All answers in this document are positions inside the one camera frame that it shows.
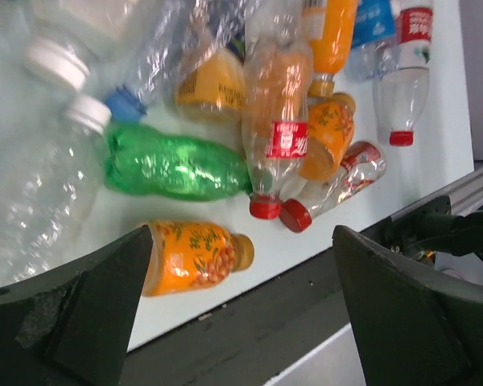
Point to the clear cola bottle red label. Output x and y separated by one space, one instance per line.
278 73

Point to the yellow tea bottle blue label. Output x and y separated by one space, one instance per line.
215 92

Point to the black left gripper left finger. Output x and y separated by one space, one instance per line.
72 324

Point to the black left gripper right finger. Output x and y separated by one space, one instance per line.
412 324

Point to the crushed clear bottle blue cap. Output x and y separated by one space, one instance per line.
185 36

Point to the orange juice bottle gold cap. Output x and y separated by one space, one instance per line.
189 256

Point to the crushed clear bottle red cap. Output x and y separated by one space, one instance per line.
364 163

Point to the clear bottle blue label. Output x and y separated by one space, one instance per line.
374 51

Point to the clear Nongfu bottle red label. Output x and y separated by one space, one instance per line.
401 92

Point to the clear bottle white cap lower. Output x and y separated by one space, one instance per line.
49 188

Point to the orange bottle gold cap upright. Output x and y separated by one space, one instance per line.
328 27

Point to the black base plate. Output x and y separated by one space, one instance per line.
291 330

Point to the green crushed plastic bottle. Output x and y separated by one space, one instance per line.
145 161

